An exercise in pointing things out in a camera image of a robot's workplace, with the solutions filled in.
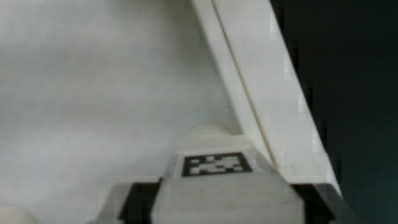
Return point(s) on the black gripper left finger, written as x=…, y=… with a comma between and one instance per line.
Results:
x=129, y=204

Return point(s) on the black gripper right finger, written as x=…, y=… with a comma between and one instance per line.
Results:
x=326, y=207

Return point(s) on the white table leg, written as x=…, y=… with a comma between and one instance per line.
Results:
x=223, y=188

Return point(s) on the white square tabletop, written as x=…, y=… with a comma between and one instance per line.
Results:
x=111, y=87

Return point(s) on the white U-shaped obstacle fence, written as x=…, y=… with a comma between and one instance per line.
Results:
x=278, y=101

